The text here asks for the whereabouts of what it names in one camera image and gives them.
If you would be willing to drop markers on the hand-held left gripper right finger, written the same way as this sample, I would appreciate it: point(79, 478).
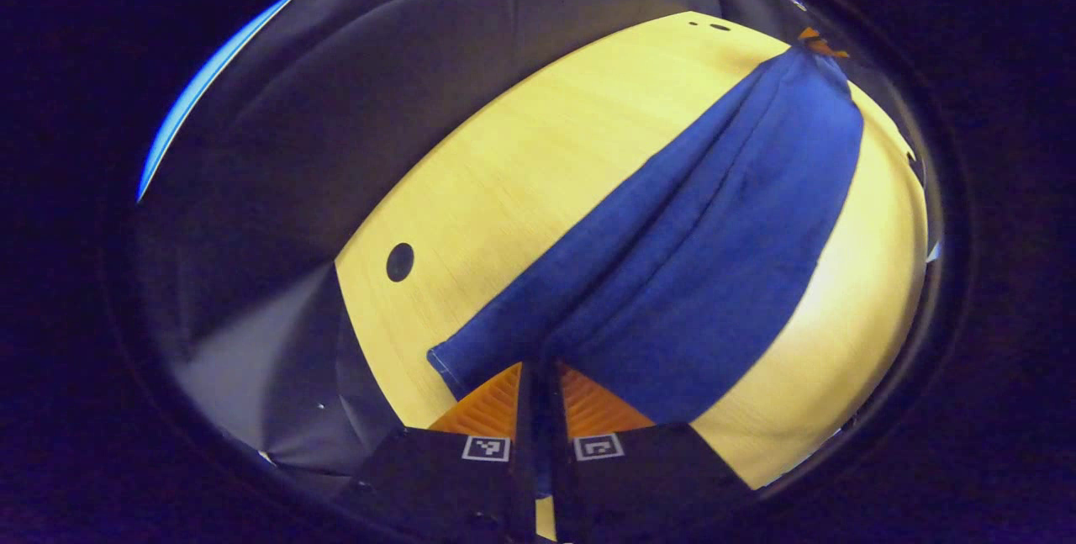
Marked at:
point(639, 477)

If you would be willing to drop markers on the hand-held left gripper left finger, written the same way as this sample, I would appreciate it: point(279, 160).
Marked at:
point(454, 477)

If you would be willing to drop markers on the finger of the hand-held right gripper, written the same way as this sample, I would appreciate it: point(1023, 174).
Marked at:
point(820, 44)

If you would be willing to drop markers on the blue jeans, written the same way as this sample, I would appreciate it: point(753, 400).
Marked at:
point(689, 258)

